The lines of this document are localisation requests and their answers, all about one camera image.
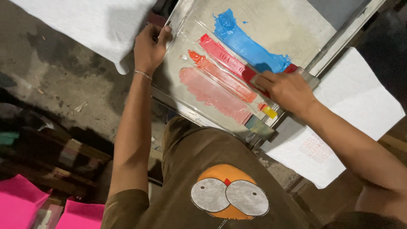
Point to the person's right hand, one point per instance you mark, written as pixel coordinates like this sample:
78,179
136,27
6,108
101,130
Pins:
287,90

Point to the person's left hand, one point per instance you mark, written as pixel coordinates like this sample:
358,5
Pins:
148,52

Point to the person's right fingers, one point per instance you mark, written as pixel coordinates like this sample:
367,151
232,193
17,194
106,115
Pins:
268,81

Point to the ink-stained squeegee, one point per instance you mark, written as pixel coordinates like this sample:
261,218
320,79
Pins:
260,127

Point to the screen printing frame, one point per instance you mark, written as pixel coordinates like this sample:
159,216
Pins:
286,28

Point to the white t-shirt with faint print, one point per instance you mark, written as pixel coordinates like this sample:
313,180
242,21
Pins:
353,95

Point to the brown owl print t-shirt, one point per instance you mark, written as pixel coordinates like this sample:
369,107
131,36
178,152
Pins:
190,165

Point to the plain white t-shirt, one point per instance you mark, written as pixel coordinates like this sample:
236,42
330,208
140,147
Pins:
92,25

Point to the small pink sheet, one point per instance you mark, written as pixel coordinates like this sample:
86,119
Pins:
81,216

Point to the dark heap of clutter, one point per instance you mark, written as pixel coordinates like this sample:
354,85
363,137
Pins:
47,149

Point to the large pink sheet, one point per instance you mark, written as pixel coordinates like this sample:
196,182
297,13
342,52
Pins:
19,203

